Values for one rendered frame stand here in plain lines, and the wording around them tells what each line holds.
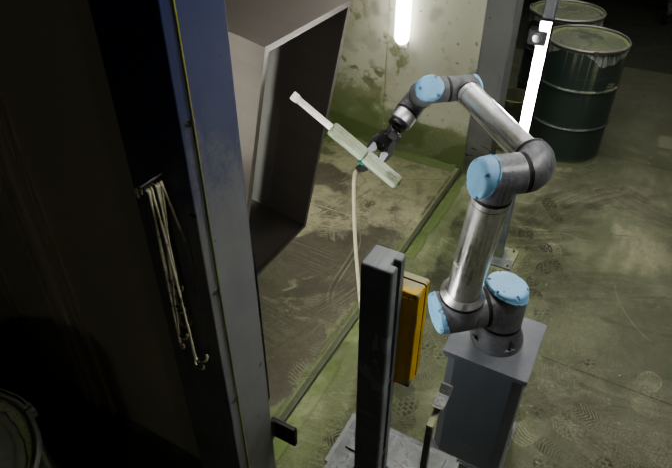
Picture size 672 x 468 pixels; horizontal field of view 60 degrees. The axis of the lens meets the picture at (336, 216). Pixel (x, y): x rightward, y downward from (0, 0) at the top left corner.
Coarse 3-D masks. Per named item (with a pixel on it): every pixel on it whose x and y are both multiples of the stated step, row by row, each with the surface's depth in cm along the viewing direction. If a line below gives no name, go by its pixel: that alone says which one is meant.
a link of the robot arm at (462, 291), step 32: (480, 160) 156; (512, 160) 155; (480, 192) 156; (512, 192) 157; (480, 224) 166; (480, 256) 174; (448, 288) 192; (480, 288) 187; (448, 320) 194; (480, 320) 196
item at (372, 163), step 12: (300, 96) 201; (312, 108) 201; (324, 120) 202; (336, 132) 202; (348, 132) 203; (348, 144) 202; (360, 144) 203; (360, 156) 203; (372, 156) 204; (360, 168) 217; (372, 168) 204; (384, 168) 205; (384, 180) 207; (396, 180) 206
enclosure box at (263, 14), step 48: (240, 0) 203; (288, 0) 211; (336, 0) 219; (240, 48) 185; (288, 48) 249; (336, 48) 238; (240, 96) 195; (288, 96) 262; (240, 144) 207; (288, 144) 277; (288, 192) 294; (288, 240) 291
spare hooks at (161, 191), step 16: (160, 176) 123; (160, 192) 122; (160, 208) 125; (160, 224) 125; (160, 240) 129; (176, 272) 134; (176, 288) 142; (176, 304) 143; (176, 320) 146; (192, 352) 150
